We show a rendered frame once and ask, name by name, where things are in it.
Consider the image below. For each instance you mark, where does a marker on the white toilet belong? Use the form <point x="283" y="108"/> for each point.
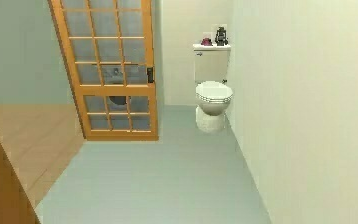
<point x="213" y="95"/>

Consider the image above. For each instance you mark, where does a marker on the orange glass-paned room door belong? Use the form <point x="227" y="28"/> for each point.
<point x="115" y="90"/>

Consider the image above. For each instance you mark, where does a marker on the small magenta object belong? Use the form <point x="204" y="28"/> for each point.
<point x="206" y="41"/>

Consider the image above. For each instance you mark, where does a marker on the brown wooden furniture edge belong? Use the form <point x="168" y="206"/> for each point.
<point x="2" y="186"/>

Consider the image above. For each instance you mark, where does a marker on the grey wall sink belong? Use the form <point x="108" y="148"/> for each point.
<point x="115" y="76"/>

